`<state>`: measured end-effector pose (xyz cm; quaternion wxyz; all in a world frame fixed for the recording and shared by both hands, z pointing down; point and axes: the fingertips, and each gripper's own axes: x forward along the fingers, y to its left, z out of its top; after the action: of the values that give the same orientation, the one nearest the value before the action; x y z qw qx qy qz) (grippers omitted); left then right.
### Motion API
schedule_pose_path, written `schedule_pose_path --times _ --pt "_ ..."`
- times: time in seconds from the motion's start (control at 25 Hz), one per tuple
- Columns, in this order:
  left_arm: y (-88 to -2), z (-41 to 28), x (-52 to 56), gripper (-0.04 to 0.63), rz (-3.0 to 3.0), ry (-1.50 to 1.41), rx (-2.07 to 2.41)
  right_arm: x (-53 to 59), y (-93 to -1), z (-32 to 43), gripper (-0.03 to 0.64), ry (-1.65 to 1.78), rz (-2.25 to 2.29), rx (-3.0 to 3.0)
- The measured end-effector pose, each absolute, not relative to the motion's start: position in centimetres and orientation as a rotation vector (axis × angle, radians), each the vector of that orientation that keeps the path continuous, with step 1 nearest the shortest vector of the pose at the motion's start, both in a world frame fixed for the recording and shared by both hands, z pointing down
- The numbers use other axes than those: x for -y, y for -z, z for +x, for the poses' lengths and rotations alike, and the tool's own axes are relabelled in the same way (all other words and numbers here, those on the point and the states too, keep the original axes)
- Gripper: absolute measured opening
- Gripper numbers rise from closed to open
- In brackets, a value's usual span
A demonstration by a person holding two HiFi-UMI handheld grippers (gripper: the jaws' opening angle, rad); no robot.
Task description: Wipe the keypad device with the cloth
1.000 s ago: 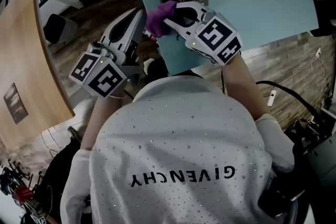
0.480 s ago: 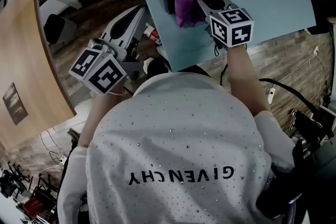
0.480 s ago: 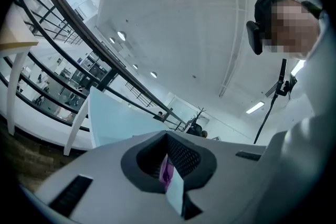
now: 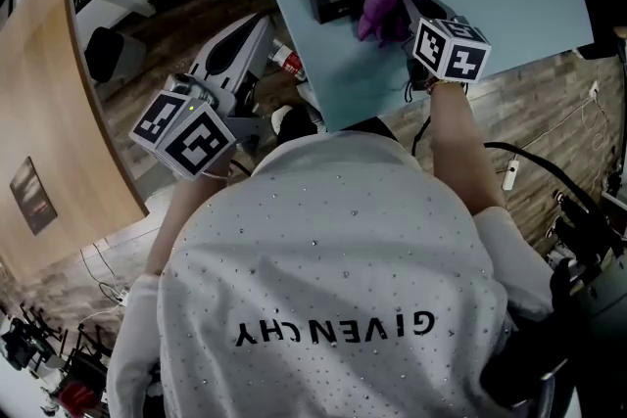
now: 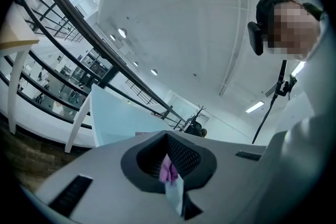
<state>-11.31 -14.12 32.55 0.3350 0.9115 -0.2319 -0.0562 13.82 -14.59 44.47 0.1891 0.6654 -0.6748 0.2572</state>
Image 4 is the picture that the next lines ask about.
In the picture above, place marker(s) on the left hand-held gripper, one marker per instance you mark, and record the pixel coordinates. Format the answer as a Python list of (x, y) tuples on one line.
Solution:
[(193, 142)]

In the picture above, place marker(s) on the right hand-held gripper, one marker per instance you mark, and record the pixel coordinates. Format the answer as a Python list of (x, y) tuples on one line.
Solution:
[(450, 49)]

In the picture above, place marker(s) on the person's left forearm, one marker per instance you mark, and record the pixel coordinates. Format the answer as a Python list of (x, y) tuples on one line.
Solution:
[(183, 220)]

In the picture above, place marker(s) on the person's right forearm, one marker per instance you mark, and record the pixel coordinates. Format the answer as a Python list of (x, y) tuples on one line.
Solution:
[(458, 147)]

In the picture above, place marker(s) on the person's black and white shoe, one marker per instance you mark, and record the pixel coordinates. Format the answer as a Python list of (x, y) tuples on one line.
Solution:
[(294, 125)]

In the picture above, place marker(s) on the grey floor machine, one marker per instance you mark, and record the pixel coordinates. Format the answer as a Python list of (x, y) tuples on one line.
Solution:
[(240, 49)]

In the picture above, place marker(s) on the black chair seat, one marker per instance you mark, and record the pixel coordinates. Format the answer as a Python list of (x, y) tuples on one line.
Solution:
[(105, 54)]

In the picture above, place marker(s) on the red and white bottle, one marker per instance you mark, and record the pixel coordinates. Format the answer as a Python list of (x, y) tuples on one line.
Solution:
[(290, 61)]

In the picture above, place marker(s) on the curved wooden desk panel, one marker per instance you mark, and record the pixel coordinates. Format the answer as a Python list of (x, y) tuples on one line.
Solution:
[(44, 103)]

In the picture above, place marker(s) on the dark rectangular picture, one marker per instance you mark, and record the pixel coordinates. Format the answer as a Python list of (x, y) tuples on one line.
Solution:
[(33, 196)]

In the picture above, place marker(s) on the white studded t-shirt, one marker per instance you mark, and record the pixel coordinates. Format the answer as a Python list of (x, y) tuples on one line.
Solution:
[(318, 269)]

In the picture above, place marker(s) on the white power strip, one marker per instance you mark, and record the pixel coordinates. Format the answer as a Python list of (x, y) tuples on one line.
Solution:
[(510, 173)]

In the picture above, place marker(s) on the black and grey equipment stand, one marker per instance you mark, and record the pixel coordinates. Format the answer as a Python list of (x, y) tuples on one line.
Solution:
[(595, 269)]

